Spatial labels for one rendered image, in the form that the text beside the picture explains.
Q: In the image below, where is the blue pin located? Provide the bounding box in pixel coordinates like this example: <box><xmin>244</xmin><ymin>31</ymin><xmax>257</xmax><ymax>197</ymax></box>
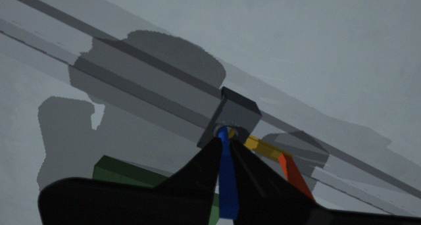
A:
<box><xmin>218</xmin><ymin>127</ymin><xmax>239</xmax><ymax>220</ymax></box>

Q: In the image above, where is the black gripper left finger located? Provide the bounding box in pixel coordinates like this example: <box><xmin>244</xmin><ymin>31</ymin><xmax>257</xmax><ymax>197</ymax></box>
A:
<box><xmin>37</xmin><ymin>137</ymin><xmax>223</xmax><ymax>225</ymax></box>

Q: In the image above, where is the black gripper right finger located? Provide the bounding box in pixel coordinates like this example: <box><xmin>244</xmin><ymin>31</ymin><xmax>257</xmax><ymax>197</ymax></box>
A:
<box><xmin>230</xmin><ymin>139</ymin><xmax>421</xmax><ymax>225</ymax></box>

